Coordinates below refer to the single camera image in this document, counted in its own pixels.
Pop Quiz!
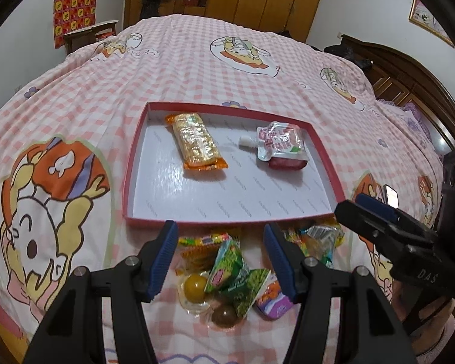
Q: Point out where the wooden bedside table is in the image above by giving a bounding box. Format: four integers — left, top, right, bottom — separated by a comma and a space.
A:
63, 20, 119, 54

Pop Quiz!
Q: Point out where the silver blue-edged snack packet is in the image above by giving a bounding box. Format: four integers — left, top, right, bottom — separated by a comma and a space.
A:
307, 224, 345, 268

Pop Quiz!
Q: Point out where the orange biscuit packet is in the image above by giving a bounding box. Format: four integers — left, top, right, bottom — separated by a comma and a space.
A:
180, 246, 220, 274

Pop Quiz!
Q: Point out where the yellow egg-shaped jelly cup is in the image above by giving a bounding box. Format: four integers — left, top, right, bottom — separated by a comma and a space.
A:
178, 272, 214, 315

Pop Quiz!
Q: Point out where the black bag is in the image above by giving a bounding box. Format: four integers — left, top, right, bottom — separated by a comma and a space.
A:
323, 43, 372, 71

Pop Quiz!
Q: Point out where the pink checked printed blanket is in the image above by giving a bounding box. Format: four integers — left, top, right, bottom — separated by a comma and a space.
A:
0, 13, 446, 364

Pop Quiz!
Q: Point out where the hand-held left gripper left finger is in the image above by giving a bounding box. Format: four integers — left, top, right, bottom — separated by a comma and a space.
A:
23, 220, 180, 364

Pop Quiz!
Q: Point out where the dark wooden headboard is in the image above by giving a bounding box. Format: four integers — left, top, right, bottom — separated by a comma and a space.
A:
339, 34, 455, 156

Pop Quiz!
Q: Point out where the red cardboard tray box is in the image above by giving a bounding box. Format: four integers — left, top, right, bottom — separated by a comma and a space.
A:
123, 102, 346, 229

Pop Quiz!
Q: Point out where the person's right hand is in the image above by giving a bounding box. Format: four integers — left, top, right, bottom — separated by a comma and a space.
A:
417, 296, 455, 351

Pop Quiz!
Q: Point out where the framed wall picture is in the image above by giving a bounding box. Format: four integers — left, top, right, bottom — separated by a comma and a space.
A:
408, 0, 455, 48

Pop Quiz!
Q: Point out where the purple pillow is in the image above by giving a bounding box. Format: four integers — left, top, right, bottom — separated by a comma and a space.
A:
379, 100, 436, 152

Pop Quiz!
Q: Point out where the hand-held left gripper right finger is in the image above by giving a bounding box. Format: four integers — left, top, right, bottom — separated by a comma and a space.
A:
263, 222, 418, 364

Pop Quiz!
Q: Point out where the orange cracker packet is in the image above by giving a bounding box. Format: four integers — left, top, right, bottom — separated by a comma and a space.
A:
165, 113, 229, 170

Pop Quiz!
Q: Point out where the smartphone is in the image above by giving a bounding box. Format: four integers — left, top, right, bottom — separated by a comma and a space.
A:
383, 184, 400, 209

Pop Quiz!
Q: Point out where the brown jelly cup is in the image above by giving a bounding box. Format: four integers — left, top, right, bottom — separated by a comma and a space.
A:
208, 302, 242, 330

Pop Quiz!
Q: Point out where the pink jelly pouch white cap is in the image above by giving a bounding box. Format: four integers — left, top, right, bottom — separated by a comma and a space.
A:
239, 121, 308, 170

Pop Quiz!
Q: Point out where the purple and orange snack packet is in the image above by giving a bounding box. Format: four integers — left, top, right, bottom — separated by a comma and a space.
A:
255, 281, 292, 320

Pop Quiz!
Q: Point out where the red and yellow wall poster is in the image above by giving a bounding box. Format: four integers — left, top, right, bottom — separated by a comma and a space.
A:
53, 0, 98, 49

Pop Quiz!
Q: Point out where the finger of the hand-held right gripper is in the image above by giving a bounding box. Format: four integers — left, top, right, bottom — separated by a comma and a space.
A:
334, 199, 407, 259
355, 193, 437, 236

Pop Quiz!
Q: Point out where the green pea packet red label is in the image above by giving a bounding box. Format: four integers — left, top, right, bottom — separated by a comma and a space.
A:
204, 237, 251, 293

